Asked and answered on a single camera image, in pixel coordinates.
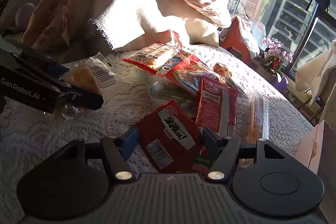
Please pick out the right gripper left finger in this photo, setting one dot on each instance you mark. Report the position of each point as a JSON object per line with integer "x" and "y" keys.
{"x": 115, "y": 153}

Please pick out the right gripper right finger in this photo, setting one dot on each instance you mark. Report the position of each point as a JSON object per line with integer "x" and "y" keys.
{"x": 224, "y": 151}

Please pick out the red long snack packet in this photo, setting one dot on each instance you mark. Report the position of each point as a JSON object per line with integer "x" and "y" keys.
{"x": 217, "y": 108}

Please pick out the dark red spicy snack packet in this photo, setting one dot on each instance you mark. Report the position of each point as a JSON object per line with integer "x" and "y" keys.
{"x": 170, "y": 138}

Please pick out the clear packet brown cracker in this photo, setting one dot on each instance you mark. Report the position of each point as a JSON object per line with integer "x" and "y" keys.
{"x": 94, "y": 74}

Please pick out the clear green red snack packet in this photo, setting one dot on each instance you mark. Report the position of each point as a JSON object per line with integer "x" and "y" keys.
{"x": 203, "y": 162}

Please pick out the clear wafer roll package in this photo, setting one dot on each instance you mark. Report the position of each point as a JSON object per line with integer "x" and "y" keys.
{"x": 256, "y": 124}

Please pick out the white lace tablecloth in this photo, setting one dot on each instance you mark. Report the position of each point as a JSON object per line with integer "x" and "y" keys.
{"x": 29, "y": 136}

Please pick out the small brown twisted snack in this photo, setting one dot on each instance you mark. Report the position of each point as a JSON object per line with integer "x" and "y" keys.
{"x": 222, "y": 70}

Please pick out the red yellow snack packet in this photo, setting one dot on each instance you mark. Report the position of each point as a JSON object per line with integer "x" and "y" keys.
{"x": 186, "y": 70}

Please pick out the purple balloon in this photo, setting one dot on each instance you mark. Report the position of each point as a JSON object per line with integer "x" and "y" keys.
{"x": 280, "y": 82}

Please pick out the pink cardboard box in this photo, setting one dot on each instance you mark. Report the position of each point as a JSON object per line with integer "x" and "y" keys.
{"x": 316, "y": 151}

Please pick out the pink flower pot plant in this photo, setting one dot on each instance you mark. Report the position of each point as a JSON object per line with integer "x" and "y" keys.
{"x": 273, "y": 58}

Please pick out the beige quilt on chair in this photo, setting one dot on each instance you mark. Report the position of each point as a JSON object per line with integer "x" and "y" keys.
{"x": 314, "y": 74}

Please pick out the orange plastic stool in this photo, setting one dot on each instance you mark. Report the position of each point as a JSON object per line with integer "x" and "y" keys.
{"x": 233, "y": 41}

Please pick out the pink spotted blanket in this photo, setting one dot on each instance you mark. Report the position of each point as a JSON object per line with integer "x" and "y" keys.
{"x": 124, "y": 25}

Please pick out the red edged biscuit packet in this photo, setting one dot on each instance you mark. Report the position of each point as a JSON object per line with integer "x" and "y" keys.
{"x": 153, "y": 57}

